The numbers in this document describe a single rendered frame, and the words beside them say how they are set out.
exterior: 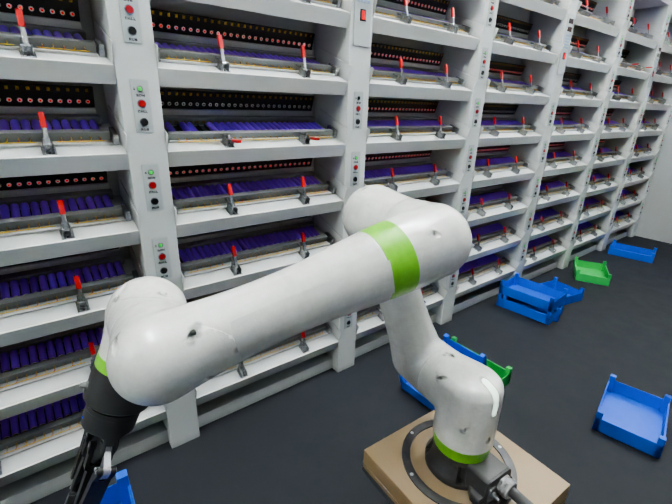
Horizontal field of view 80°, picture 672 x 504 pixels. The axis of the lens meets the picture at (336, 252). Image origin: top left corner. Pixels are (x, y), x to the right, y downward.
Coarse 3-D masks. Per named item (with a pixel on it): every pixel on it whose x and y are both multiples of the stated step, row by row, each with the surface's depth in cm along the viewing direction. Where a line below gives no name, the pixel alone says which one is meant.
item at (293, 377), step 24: (432, 312) 217; (384, 336) 193; (312, 360) 173; (264, 384) 158; (288, 384) 163; (216, 408) 145; (240, 408) 151; (144, 432) 133; (120, 456) 127; (24, 480) 115; (48, 480) 116; (72, 480) 120
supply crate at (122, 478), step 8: (120, 472) 79; (120, 480) 78; (128, 480) 79; (112, 488) 79; (120, 488) 78; (128, 488) 79; (104, 496) 79; (112, 496) 80; (120, 496) 79; (128, 496) 80
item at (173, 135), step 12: (168, 132) 109; (180, 132) 111; (192, 132) 112; (204, 132) 114; (216, 132) 116; (228, 132) 118; (240, 132) 120; (252, 132) 122; (264, 132) 125; (276, 132) 127; (288, 132) 130; (312, 132) 136; (324, 132) 139
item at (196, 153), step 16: (176, 112) 119; (192, 112) 122; (208, 112) 125; (224, 112) 128; (240, 112) 131; (256, 112) 134; (272, 112) 138; (288, 112) 141; (304, 112) 145; (320, 112) 148; (336, 128) 142; (176, 144) 110; (192, 144) 112; (208, 144) 114; (240, 144) 119; (256, 144) 122; (272, 144) 125; (288, 144) 128; (320, 144) 134; (336, 144) 138; (176, 160) 108; (192, 160) 111; (208, 160) 113; (224, 160) 116; (240, 160) 119; (256, 160) 123
